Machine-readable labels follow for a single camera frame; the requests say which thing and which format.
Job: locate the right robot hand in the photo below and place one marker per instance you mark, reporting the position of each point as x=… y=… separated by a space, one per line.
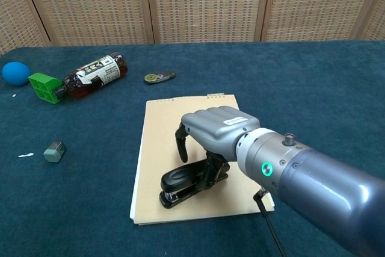
x=215 y=138

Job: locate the black stapler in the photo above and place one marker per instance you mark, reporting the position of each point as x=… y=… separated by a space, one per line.
x=192 y=183

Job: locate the cream paper notepad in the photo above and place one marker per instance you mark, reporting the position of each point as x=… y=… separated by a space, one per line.
x=192 y=160

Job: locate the correction tape dispenser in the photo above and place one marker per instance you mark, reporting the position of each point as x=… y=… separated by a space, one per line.
x=158 y=78

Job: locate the blue carpet mat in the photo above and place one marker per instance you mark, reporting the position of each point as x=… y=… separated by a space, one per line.
x=90 y=178

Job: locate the woven folding screen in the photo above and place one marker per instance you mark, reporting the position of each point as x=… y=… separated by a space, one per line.
x=192 y=4

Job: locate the dark drink bottle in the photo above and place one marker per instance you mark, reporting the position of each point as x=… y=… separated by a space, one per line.
x=93 y=76

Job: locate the green plastic block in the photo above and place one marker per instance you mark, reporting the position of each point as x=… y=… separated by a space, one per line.
x=45 y=87

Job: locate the white paper scrap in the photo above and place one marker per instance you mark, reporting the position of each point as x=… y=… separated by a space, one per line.
x=25 y=155

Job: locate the blue ball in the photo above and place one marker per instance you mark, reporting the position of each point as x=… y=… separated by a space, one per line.
x=15 y=73

